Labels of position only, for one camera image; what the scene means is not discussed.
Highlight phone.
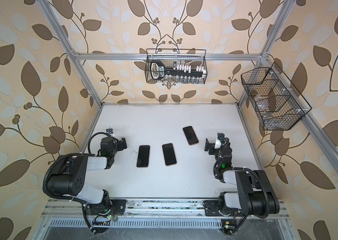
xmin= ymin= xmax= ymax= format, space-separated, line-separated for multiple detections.
xmin=183 ymin=126 xmax=199 ymax=146
xmin=137 ymin=145 xmax=150 ymax=168
xmin=162 ymin=143 xmax=177 ymax=166

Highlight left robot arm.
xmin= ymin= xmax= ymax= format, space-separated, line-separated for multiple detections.
xmin=43 ymin=129 xmax=128 ymax=210

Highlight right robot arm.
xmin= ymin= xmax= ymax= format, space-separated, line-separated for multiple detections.
xmin=203 ymin=134 xmax=280 ymax=219

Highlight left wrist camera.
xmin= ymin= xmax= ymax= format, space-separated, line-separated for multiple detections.
xmin=106 ymin=129 xmax=115 ymax=137

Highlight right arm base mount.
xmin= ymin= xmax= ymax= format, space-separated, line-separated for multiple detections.
xmin=203 ymin=199 xmax=248 ymax=236

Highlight right wire basket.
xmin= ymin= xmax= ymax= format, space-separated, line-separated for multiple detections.
xmin=241 ymin=63 xmax=312 ymax=131

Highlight wire basket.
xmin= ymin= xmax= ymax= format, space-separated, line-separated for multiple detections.
xmin=145 ymin=48 xmax=208 ymax=85
xmin=241 ymin=63 xmax=312 ymax=131

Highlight socket set on black rail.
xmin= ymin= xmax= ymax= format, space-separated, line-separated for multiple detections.
xmin=145 ymin=60 xmax=208 ymax=82

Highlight aluminium frame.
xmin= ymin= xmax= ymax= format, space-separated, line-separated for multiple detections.
xmin=30 ymin=0 xmax=338 ymax=240

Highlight back wire basket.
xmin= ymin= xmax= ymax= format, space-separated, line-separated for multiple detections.
xmin=145 ymin=48 xmax=208 ymax=85

